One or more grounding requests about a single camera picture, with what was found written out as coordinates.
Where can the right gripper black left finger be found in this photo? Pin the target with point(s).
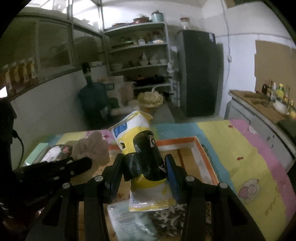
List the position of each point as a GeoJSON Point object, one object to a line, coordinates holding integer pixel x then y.
{"type": "Point", "coordinates": [100, 190]}

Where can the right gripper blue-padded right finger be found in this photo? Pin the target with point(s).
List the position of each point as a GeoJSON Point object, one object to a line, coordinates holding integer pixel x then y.
{"type": "Point", "coordinates": [230, 220]}

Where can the leopard print cloth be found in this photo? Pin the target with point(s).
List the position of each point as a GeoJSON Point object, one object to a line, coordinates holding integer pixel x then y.
{"type": "Point", "coordinates": [169, 222]}

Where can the green patterned tissue pack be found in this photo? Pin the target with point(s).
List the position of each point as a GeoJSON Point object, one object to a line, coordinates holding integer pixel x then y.
{"type": "Point", "coordinates": [129, 225]}

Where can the pink bunny plush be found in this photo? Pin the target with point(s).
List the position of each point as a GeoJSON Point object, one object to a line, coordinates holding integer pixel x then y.
{"type": "Point", "coordinates": [93, 147]}

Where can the yellow white black snack bag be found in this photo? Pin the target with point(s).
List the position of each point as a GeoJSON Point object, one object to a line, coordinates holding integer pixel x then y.
{"type": "Point", "coordinates": [143, 165]}

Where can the mint green tissue box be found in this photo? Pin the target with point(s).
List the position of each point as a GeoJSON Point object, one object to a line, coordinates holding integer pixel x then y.
{"type": "Point", "coordinates": [34, 154]}

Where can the floral tissue pack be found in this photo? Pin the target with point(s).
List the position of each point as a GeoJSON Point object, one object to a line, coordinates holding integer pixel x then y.
{"type": "Point", "coordinates": [58, 153]}

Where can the orange rimmed cardboard box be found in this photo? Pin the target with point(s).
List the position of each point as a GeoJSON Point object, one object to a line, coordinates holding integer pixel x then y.
{"type": "Point", "coordinates": [187, 152]}

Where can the colourful cartoon bedsheet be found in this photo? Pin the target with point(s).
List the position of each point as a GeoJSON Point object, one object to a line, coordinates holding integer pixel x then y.
{"type": "Point", "coordinates": [241, 158]}

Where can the blue water jug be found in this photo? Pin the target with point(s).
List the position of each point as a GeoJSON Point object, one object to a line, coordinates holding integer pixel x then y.
{"type": "Point", "coordinates": [94, 99]}

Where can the kitchen counter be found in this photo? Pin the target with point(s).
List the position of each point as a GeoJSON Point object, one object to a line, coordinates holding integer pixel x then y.
{"type": "Point", "coordinates": [261, 115]}

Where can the white bowl on counter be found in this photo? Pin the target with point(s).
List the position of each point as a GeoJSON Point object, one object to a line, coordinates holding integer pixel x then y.
{"type": "Point", "coordinates": [280, 107]}

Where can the orange drink bottles row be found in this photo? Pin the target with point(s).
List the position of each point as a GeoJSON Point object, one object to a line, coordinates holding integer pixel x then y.
{"type": "Point", "coordinates": [19, 76]}

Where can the yellow green bottle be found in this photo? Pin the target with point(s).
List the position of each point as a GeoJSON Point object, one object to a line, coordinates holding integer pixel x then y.
{"type": "Point", "coordinates": [280, 91]}

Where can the grey metal shelf unit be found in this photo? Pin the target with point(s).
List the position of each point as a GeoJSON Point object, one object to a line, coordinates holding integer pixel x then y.
{"type": "Point", "coordinates": [141, 54]}

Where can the dark green refrigerator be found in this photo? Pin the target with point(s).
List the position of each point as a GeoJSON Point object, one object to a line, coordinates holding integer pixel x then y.
{"type": "Point", "coordinates": [198, 61]}

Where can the red lidded pot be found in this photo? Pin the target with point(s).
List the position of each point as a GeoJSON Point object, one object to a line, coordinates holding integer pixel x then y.
{"type": "Point", "coordinates": [141, 18]}

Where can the light blue pot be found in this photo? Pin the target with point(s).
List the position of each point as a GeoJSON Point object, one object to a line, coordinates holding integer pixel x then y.
{"type": "Point", "coordinates": [157, 16]}

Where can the glass jar on fridge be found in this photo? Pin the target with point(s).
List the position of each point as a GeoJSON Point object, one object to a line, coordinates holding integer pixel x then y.
{"type": "Point", "coordinates": [185, 23]}

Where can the cardboard sheets on wall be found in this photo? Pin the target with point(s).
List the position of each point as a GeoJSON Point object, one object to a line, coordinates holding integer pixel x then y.
{"type": "Point", "coordinates": [277, 62]}

